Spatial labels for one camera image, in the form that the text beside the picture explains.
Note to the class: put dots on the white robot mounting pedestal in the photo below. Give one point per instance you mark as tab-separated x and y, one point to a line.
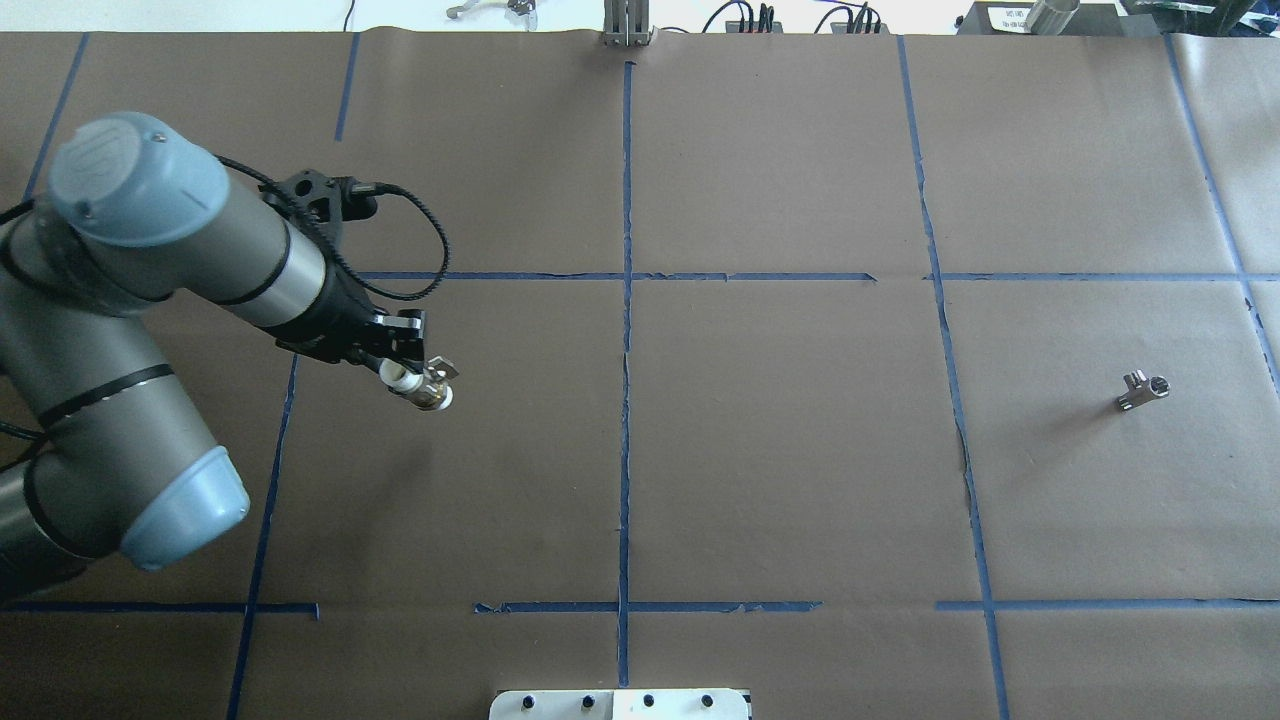
623	703

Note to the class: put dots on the white brass PPR valve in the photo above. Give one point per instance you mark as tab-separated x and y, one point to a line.
429	390

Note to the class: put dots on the chrome tee pipe fitting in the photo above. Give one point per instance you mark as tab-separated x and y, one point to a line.
1141	389

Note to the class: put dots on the aluminium frame post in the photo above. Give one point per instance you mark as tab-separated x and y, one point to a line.
626	23

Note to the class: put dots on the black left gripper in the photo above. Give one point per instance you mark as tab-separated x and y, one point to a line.
333	318

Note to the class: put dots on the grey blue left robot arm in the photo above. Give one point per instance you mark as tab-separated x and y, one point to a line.
133	212

